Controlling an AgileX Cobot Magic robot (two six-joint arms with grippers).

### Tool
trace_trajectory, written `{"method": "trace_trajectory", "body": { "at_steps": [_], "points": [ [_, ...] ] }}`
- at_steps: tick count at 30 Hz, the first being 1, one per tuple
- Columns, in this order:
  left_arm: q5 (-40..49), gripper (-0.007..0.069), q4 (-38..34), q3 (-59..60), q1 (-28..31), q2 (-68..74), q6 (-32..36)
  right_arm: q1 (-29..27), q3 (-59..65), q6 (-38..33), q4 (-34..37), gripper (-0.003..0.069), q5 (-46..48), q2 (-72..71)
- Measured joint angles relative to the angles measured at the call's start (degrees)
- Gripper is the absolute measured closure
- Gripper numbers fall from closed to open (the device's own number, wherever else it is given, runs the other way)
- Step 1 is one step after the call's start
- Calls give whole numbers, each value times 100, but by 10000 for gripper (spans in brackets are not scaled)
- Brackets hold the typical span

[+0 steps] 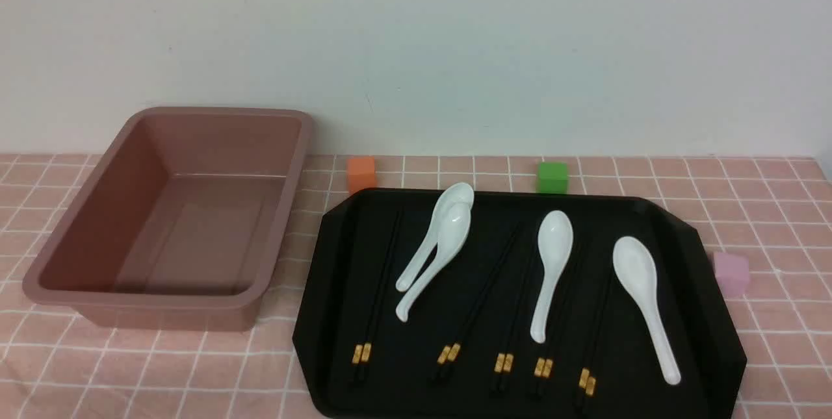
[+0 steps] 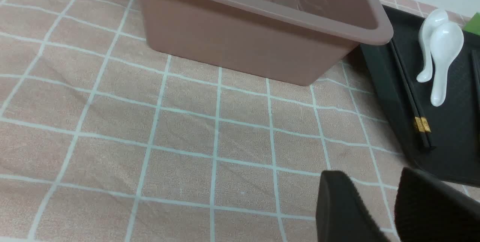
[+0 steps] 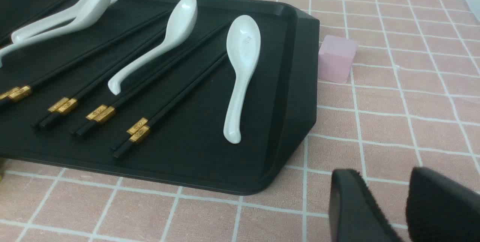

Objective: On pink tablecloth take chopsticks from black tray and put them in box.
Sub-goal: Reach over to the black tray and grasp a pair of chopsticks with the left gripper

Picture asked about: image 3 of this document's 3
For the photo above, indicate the white ceramic spoon upper stacked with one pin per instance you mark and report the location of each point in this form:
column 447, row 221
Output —
column 63, row 16

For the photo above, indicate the white ceramic spoon rightmost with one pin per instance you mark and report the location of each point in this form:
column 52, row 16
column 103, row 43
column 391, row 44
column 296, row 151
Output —
column 243, row 44

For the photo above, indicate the pink cube block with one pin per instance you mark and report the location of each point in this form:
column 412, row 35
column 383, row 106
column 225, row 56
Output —
column 335, row 58

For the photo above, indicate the black plastic tray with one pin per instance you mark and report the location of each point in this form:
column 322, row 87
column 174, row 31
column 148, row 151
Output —
column 186, row 146

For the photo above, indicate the white ceramic spoon middle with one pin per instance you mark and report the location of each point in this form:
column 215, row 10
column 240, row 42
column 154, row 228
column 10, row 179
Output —
column 179, row 27

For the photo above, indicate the pink checkered tablecloth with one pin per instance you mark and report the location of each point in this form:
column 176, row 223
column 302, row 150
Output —
column 412, row 100

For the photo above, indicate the white ceramic spoon stacked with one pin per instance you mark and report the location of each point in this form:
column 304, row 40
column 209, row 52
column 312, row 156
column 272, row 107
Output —
column 63, row 16
column 76, row 25

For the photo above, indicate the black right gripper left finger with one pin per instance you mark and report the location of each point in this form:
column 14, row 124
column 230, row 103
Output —
column 354, row 215

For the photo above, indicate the white ceramic spoon lower stacked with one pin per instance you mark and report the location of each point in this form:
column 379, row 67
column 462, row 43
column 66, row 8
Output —
column 76, row 25

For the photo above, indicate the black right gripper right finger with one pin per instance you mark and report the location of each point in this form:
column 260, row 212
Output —
column 439, row 209

